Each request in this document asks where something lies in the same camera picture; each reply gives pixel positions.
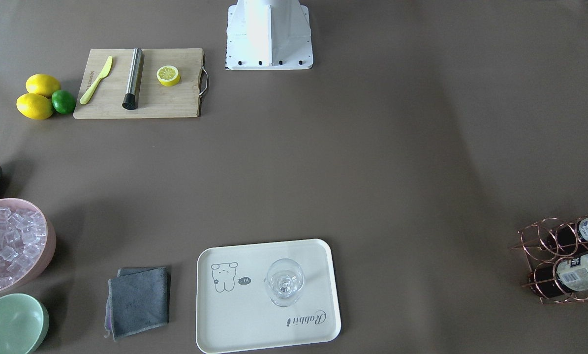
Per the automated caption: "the bamboo cutting board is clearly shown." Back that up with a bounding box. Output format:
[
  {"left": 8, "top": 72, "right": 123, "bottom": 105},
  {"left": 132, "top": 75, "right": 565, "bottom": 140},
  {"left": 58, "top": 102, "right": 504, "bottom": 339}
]
[{"left": 73, "top": 48, "right": 208, "bottom": 119}]

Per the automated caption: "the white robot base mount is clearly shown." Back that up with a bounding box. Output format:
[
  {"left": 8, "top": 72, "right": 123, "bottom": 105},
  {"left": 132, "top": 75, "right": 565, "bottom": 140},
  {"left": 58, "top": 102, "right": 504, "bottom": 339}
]
[{"left": 225, "top": 0, "right": 314, "bottom": 70}]

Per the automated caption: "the half lemon slice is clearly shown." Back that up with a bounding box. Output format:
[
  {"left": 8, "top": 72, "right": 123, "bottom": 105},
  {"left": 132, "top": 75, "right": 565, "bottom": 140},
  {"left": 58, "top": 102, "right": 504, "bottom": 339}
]
[{"left": 156, "top": 65, "right": 181, "bottom": 87}]

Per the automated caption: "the mint green bowl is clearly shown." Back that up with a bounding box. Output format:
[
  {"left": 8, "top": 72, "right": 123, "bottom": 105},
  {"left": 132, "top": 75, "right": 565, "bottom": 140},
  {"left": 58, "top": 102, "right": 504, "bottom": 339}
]
[{"left": 0, "top": 294, "right": 49, "bottom": 354}]

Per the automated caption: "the copper wire bottle basket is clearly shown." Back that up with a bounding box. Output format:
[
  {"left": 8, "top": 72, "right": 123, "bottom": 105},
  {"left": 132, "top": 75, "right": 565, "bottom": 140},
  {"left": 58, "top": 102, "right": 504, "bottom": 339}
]
[{"left": 512, "top": 216, "right": 588, "bottom": 304}]

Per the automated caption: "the yellow lemon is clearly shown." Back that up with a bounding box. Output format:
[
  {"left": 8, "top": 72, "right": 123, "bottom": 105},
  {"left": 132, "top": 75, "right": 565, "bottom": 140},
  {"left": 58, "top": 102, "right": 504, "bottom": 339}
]
[
  {"left": 25, "top": 73, "right": 62, "bottom": 98},
  {"left": 16, "top": 93, "right": 54, "bottom": 119}
]

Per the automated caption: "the yellow plastic knife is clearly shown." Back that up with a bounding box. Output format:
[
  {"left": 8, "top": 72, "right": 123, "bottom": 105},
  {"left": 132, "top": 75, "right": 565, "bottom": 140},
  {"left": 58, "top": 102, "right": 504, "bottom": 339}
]
[{"left": 79, "top": 56, "right": 113, "bottom": 105}]

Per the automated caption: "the yellow lemon upper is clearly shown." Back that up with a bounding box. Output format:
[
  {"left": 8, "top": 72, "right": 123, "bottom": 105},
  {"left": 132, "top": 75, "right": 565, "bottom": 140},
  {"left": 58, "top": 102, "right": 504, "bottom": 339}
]
[{"left": 25, "top": 73, "right": 62, "bottom": 98}]

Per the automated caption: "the cream rabbit tray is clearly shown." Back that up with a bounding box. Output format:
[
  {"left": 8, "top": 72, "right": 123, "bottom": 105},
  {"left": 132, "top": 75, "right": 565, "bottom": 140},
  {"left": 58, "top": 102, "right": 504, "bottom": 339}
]
[{"left": 195, "top": 239, "right": 341, "bottom": 354}]

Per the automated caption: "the green lime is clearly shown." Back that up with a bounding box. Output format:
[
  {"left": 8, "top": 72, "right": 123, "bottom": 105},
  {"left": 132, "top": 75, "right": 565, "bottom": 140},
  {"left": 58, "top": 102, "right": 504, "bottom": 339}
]
[{"left": 51, "top": 89, "right": 76, "bottom": 115}]

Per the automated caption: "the clear wine glass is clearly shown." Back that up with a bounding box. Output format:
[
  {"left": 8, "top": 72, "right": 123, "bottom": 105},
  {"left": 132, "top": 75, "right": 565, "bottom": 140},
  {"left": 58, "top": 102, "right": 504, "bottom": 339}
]
[{"left": 264, "top": 258, "right": 305, "bottom": 307}]

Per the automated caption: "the steel muddler black tip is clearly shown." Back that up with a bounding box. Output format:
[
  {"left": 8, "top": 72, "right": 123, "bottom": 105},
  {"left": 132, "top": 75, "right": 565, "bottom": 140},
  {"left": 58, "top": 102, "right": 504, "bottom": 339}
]
[{"left": 122, "top": 48, "right": 143, "bottom": 110}]

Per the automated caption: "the pink bowl of ice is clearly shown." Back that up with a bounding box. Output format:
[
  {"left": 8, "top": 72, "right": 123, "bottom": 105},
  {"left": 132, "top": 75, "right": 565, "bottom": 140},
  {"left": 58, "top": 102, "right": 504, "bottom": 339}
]
[{"left": 0, "top": 199, "right": 56, "bottom": 292}]

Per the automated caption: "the grey folded cloth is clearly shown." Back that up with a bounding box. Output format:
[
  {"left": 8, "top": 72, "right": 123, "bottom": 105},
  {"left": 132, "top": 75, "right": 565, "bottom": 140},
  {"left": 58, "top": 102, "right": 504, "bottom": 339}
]
[{"left": 104, "top": 266, "right": 170, "bottom": 341}]

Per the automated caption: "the yellow lemon lower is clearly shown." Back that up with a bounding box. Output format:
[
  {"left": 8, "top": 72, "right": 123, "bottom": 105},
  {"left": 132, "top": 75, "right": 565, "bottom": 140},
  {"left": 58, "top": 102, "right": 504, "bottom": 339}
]
[{"left": 16, "top": 93, "right": 54, "bottom": 119}]

